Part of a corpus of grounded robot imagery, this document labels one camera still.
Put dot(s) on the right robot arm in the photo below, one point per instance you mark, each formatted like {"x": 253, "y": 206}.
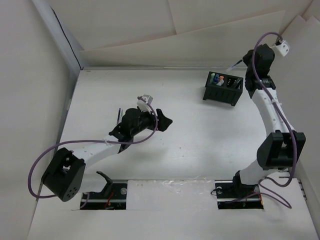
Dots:
{"x": 283, "y": 144}

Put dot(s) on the light blue cap pen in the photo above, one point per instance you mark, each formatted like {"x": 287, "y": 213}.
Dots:
{"x": 234, "y": 65}

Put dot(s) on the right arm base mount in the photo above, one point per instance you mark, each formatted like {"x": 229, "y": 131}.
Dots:
{"x": 233, "y": 195}

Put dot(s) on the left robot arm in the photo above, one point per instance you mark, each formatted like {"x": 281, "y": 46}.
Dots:
{"x": 65, "y": 174}

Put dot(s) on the blue cap marker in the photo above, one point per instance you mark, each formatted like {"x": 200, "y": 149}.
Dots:
{"x": 216, "y": 78}

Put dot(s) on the purple pen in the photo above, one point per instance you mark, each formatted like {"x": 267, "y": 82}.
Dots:
{"x": 120, "y": 114}

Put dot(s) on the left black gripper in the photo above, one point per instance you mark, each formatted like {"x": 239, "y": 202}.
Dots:
{"x": 163, "y": 122}

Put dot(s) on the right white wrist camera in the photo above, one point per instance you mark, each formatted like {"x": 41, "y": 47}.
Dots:
{"x": 281, "y": 48}

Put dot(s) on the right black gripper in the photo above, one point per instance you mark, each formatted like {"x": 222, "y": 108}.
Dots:
{"x": 246, "y": 58}

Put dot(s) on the green highlighter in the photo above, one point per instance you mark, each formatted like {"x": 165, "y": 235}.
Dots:
{"x": 212, "y": 77}

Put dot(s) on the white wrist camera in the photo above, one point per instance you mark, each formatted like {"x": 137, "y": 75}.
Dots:
{"x": 281, "y": 48}
{"x": 144, "y": 102}

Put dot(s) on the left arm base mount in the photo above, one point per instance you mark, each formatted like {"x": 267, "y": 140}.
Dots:
{"x": 103, "y": 193}

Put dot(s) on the orange highlighter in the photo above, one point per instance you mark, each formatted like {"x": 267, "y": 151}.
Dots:
{"x": 220, "y": 81}

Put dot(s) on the black two-compartment organizer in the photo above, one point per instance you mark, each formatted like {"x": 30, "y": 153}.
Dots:
{"x": 225, "y": 93}

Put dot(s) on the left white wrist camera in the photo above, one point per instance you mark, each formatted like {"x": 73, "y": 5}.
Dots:
{"x": 144, "y": 102}

